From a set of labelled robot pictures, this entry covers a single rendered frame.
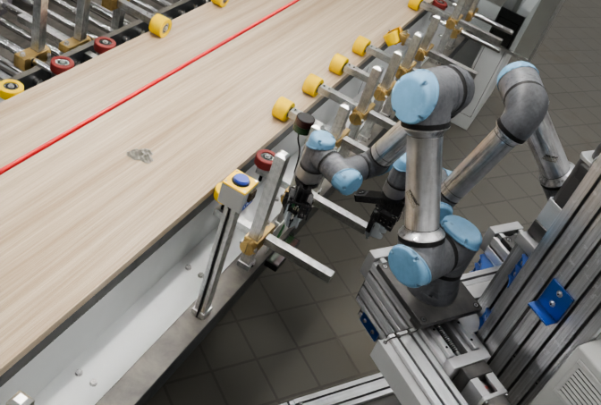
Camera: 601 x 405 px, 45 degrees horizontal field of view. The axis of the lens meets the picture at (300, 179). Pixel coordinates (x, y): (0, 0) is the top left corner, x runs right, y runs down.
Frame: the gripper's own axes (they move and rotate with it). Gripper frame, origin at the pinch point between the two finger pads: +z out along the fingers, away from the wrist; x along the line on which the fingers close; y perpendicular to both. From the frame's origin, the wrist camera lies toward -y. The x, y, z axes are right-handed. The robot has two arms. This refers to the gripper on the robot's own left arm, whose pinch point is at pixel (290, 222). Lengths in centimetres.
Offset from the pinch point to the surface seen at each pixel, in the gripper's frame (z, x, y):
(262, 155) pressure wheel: 1.5, -14.2, -31.2
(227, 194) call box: -27.0, -19.9, 28.4
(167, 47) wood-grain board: 2, -62, -81
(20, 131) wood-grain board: 2, -87, -5
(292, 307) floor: 92, 19, -52
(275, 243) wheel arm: 9.6, -2.2, 0.7
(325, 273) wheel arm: 9.6, 15.3, 6.7
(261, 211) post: -3.1, -9.5, 2.6
